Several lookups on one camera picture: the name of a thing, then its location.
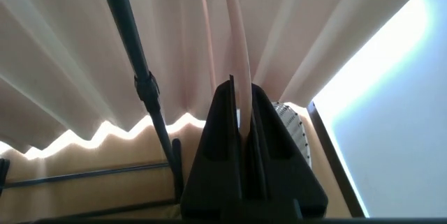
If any white laundry basket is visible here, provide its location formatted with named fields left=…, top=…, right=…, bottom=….
left=271, top=100, right=312, bottom=169

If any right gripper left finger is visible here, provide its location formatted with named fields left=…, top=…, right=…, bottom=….
left=180, top=74, right=243, bottom=218

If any pink clothes hanger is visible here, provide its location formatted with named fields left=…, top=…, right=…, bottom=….
left=195, top=0, right=253, bottom=138

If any black clothes rack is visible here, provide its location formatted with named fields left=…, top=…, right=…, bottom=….
left=0, top=0, right=185, bottom=220

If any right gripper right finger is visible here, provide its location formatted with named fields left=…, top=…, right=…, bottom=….
left=243, top=83, right=329, bottom=218

